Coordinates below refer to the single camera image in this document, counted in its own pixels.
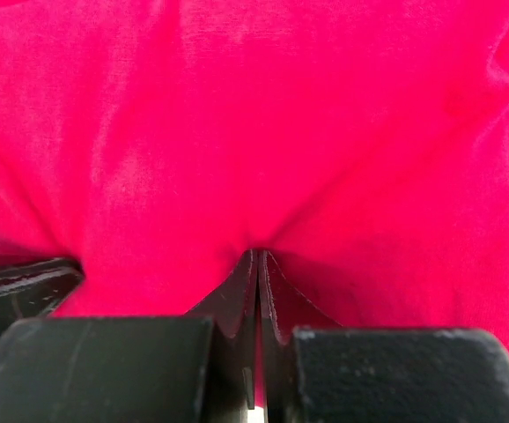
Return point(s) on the red t shirt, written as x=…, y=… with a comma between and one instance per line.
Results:
x=365, y=144

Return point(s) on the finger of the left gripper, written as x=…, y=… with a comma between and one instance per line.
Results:
x=36, y=289

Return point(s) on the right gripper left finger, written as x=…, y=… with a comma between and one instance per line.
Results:
x=198, y=367

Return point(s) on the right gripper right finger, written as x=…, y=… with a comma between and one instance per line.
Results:
x=316, y=370

